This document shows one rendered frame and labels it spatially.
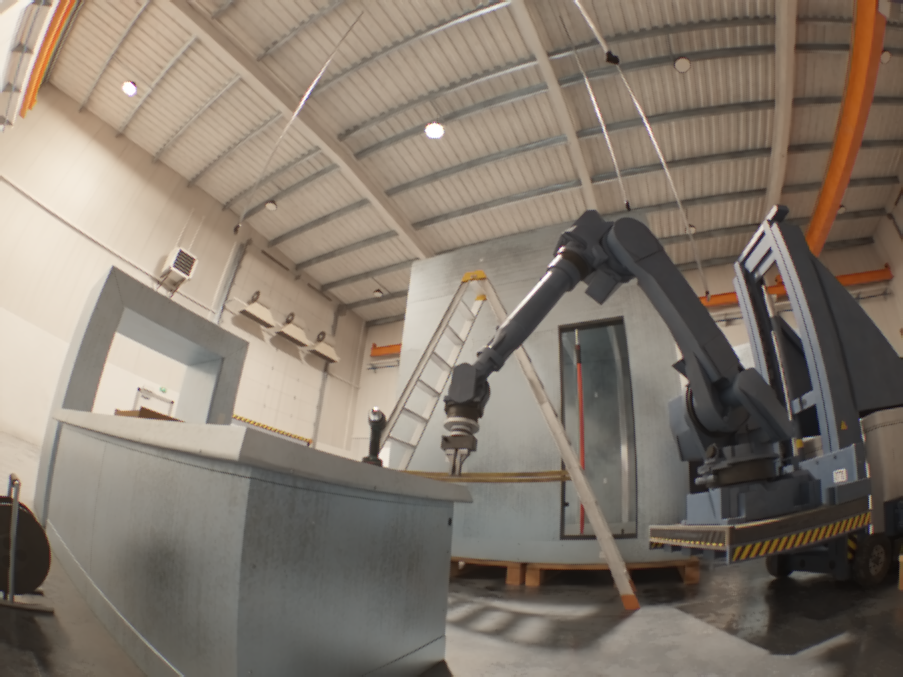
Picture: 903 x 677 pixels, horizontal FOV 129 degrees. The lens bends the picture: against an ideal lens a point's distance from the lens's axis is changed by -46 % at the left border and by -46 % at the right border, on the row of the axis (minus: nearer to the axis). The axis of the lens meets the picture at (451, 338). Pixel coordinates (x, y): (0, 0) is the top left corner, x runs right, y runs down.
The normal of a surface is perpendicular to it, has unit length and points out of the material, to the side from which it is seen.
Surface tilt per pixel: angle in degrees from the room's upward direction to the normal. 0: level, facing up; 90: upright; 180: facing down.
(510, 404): 90
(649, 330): 90
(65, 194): 90
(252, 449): 67
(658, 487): 90
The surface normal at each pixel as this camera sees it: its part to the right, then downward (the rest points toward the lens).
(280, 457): 0.87, -0.45
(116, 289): 0.89, -0.14
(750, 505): -0.14, -0.42
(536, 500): -0.45, -0.40
